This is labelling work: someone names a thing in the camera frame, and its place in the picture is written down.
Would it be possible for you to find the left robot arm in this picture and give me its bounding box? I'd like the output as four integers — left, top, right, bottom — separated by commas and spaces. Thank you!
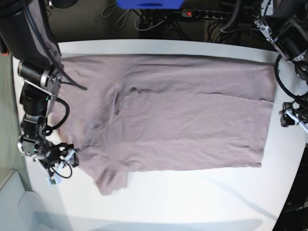
221, 0, 308, 130

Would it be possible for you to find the blue box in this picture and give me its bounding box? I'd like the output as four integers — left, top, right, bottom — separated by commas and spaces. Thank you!
116, 0, 184, 10

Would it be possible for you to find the mauve t-shirt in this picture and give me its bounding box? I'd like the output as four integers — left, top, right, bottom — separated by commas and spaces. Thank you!
57, 55, 275, 196

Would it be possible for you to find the black power strip red switch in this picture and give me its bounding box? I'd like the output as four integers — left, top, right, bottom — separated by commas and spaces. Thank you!
181, 9, 232, 21

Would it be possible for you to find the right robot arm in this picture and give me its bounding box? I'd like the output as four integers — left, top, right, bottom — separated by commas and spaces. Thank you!
0, 0, 78, 172

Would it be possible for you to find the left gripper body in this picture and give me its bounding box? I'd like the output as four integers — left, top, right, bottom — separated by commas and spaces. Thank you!
292, 101, 308, 124

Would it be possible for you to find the red clamp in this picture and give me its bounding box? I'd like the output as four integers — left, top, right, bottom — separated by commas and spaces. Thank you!
0, 37, 9, 56

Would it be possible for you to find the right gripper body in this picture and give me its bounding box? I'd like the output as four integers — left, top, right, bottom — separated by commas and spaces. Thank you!
17, 136, 65, 168

